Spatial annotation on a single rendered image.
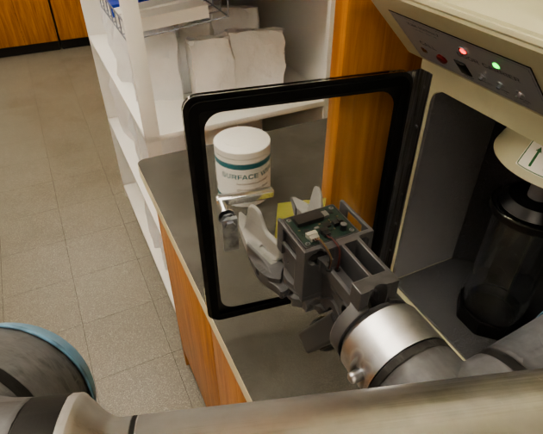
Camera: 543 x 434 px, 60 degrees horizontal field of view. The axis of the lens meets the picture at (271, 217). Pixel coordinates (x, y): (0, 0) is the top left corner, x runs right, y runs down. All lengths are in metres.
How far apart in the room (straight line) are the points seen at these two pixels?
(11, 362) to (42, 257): 2.36
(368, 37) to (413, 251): 0.37
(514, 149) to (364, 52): 0.23
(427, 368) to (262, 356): 0.51
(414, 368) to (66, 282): 2.18
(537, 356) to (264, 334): 0.56
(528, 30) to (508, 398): 0.29
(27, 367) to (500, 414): 0.22
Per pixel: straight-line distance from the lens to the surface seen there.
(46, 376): 0.29
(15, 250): 2.74
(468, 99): 0.63
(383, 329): 0.37
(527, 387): 0.22
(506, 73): 0.50
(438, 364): 0.36
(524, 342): 0.39
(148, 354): 2.05
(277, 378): 0.81
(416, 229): 0.81
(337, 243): 0.41
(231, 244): 0.69
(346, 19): 0.66
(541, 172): 0.61
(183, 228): 1.08
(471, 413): 0.20
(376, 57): 0.70
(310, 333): 0.50
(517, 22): 0.45
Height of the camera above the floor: 1.62
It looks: 38 degrees down
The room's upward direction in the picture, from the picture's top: straight up
